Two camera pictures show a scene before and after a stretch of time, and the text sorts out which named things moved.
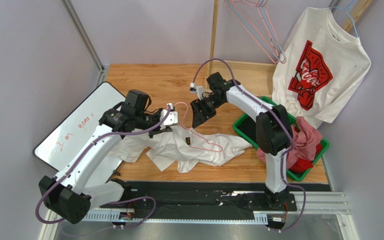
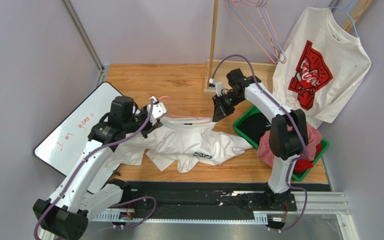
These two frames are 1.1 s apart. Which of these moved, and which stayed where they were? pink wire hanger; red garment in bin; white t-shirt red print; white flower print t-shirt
Moved: pink wire hanger
Stayed: white flower print t-shirt; white t-shirt red print; red garment in bin
